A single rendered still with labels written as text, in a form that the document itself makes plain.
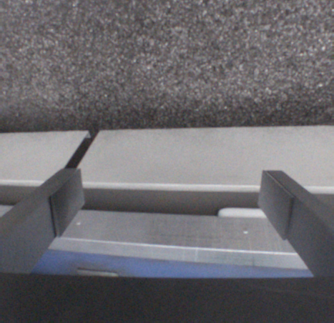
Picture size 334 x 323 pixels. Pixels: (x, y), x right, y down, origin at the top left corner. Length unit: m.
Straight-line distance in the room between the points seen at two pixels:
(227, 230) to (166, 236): 0.10
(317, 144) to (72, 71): 0.85
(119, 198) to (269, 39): 0.66
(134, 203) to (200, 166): 0.16
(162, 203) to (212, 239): 0.13
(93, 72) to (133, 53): 0.18
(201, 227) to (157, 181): 0.14
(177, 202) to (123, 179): 0.13
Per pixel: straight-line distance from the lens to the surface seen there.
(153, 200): 0.49
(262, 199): 0.17
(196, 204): 0.47
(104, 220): 0.46
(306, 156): 0.58
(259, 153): 0.56
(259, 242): 0.41
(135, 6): 0.87
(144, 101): 0.97
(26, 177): 0.65
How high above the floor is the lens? 0.83
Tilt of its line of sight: 49 degrees down
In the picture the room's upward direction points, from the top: 168 degrees counter-clockwise
